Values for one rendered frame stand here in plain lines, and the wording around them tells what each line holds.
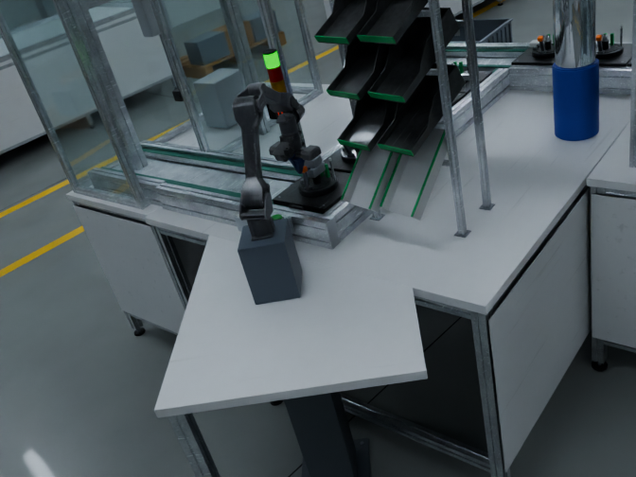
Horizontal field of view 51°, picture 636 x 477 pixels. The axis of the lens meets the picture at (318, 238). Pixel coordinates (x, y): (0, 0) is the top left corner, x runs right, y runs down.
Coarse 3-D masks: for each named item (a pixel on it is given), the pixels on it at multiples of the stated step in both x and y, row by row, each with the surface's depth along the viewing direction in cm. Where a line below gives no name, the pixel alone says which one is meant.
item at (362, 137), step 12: (372, 84) 205; (360, 108) 205; (372, 108) 205; (384, 108) 202; (396, 108) 197; (360, 120) 205; (372, 120) 202; (384, 120) 195; (348, 132) 204; (360, 132) 202; (372, 132) 199; (348, 144) 200; (360, 144) 195; (372, 144) 194
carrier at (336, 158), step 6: (342, 150) 248; (354, 150) 246; (330, 156) 251; (336, 156) 250; (342, 156) 244; (348, 156) 242; (354, 156) 242; (336, 162) 246; (342, 162) 245; (348, 162) 242; (354, 162) 241; (330, 168) 243; (336, 168) 241; (342, 168) 240; (348, 168) 239
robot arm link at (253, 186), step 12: (252, 96) 184; (240, 108) 184; (252, 108) 183; (240, 120) 186; (252, 120) 184; (252, 132) 185; (252, 144) 186; (252, 156) 186; (252, 168) 187; (252, 180) 187; (252, 192) 187; (264, 192) 187; (252, 204) 188
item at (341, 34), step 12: (336, 0) 187; (348, 0) 190; (360, 0) 188; (372, 0) 179; (336, 12) 189; (348, 12) 188; (360, 12) 184; (372, 12) 181; (324, 24) 187; (336, 24) 188; (348, 24) 184; (360, 24) 179; (324, 36) 183; (336, 36) 184; (348, 36) 177
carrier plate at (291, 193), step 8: (336, 176) 236; (344, 176) 234; (296, 184) 237; (344, 184) 229; (288, 192) 233; (296, 192) 232; (336, 192) 225; (280, 200) 229; (288, 200) 228; (296, 200) 227; (304, 200) 225; (312, 200) 224; (320, 200) 223; (328, 200) 222; (336, 200) 221; (304, 208) 223; (312, 208) 220; (320, 208) 218; (328, 208) 218
